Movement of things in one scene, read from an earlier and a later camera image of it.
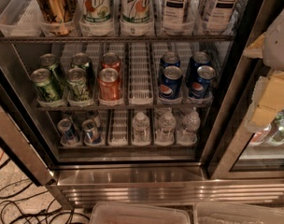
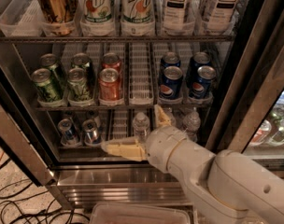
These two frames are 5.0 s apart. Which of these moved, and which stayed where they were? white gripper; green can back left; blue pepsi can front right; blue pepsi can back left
Moved: white gripper
Stayed: blue pepsi can back left; blue pepsi can front right; green can back left
